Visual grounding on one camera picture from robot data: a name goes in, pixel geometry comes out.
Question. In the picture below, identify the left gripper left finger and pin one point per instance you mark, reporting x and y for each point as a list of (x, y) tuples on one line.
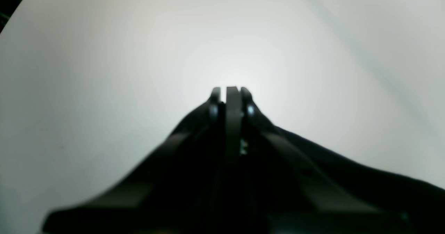
[(153, 196)]

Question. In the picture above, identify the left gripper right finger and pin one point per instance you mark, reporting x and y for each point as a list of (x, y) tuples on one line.
[(295, 196)]

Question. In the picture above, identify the black T-shirt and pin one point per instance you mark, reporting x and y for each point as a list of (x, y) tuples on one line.
[(421, 203)]

